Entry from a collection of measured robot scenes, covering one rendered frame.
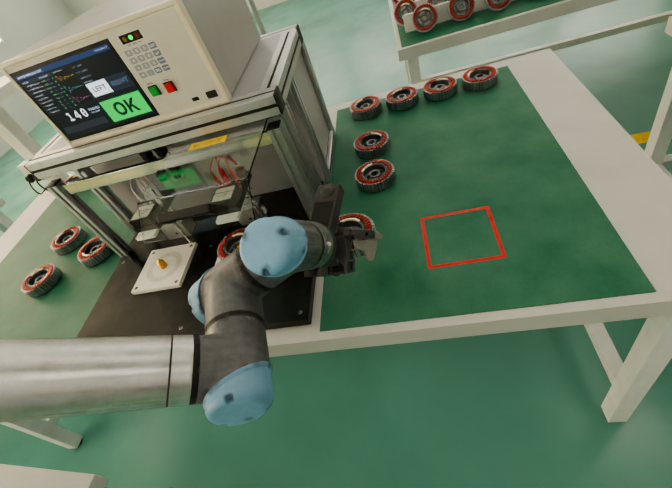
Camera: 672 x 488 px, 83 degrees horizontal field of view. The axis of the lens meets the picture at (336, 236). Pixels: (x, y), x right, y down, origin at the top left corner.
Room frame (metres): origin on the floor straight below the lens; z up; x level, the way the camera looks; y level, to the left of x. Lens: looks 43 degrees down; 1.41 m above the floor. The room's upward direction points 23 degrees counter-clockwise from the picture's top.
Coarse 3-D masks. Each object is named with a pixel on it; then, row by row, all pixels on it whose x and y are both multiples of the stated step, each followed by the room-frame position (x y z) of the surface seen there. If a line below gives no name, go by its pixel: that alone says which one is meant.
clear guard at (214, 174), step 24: (264, 120) 0.80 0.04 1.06; (216, 144) 0.79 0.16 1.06; (240, 144) 0.74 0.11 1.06; (168, 168) 0.77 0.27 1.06; (192, 168) 0.73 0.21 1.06; (216, 168) 0.69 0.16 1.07; (240, 168) 0.65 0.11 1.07; (144, 192) 0.71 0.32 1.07; (168, 192) 0.67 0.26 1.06; (192, 192) 0.64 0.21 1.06; (216, 192) 0.62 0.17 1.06; (240, 192) 0.60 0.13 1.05; (144, 216) 0.66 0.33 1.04; (216, 216) 0.59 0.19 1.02; (240, 216) 0.57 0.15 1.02; (144, 240) 0.63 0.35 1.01
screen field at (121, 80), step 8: (104, 80) 0.92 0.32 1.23; (112, 80) 0.92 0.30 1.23; (120, 80) 0.91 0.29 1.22; (128, 80) 0.91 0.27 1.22; (88, 88) 0.94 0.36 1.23; (96, 88) 0.93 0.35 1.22; (104, 88) 0.93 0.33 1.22; (112, 88) 0.92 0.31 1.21; (120, 88) 0.91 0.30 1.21; (96, 96) 0.94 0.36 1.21
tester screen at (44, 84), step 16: (96, 48) 0.91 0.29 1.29; (64, 64) 0.94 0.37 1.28; (80, 64) 0.93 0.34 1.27; (96, 64) 0.92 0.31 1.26; (112, 64) 0.91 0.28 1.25; (32, 80) 0.97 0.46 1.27; (48, 80) 0.96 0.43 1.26; (64, 80) 0.95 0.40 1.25; (80, 80) 0.94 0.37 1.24; (96, 80) 0.93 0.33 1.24; (32, 96) 0.98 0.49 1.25; (48, 96) 0.97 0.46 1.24; (64, 96) 0.96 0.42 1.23; (80, 96) 0.95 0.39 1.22; (112, 96) 0.92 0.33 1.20; (48, 112) 0.98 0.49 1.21; (64, 112) 0.97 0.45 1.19; (96, 112) 0.94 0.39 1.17; (96, 128) 0.95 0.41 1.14
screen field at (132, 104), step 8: (120, 96) 0.92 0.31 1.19; (128, 96) 0.91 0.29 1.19; (136, 96) 0.91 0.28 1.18; (104, 104) 0.93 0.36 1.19; (112, 104) 0.93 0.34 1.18; (120, 104) 0.92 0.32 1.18; (128, 104) 0.92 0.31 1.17; (136, 104) 0.91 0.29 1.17; (144, 104) 0.91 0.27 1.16; (112, 112) 0.93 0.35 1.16; (120, 112) 0.93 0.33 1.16; (128, 112) 0.92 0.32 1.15; (136, 112) 0.92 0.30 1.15; (144, 112) 0.91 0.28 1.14; (120, 120) 0.93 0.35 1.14
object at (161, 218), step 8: (184, 208) 0.60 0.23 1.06; (192, 208) 0.59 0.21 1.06; (200, 208) 0.58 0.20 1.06; (208, 208) 0.58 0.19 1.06; (216, 208) 0.59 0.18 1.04; (160, 216) 0.61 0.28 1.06; (168, 216) 0.60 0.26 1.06; (176, 216) 0.59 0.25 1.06; (184, 216) 0.59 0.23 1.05; (192, 216) 0.58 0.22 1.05
